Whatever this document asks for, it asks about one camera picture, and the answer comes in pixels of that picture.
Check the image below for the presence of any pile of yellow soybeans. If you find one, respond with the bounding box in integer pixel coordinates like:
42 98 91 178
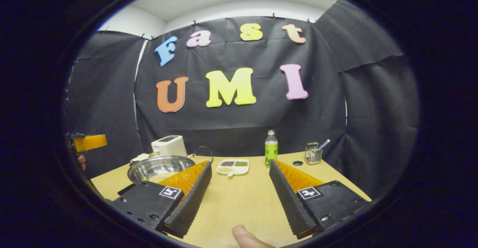
149 171 179 184

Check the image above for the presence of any white divided bean dish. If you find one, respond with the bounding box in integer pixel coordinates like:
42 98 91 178
216 159 250 177

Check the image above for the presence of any black power cable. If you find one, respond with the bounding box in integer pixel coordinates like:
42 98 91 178
192 146 214 163

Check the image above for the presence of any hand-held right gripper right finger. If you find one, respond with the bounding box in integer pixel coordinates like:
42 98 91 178
269 160 369 240

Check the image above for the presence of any metal mesh utensil holder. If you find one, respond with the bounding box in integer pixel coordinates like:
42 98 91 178
304 142 323 165

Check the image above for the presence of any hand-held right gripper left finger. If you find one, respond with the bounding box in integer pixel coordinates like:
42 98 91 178
111 161 212 239

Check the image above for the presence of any stainless steel pot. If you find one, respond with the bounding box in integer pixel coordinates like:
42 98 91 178
127 155 196 184

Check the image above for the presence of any white toaster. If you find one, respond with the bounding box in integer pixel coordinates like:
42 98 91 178
151 135 187 157

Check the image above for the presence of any green tea bottle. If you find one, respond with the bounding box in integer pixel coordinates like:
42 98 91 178
264 130 279 167

